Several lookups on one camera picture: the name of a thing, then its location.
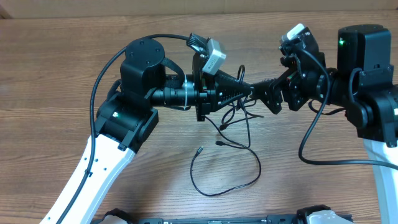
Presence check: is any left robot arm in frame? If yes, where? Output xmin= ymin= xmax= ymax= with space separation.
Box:
xmin=43 ymin=34 xmax=252 ymax=223

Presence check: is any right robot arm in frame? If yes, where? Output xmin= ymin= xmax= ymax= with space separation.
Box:
xmin=251 ymin=24 xmax=397 ymax=223

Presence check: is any left camera cable black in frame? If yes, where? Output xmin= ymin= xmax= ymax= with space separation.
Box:
xmin=43 ymin=34 xmax=173 ymax=223

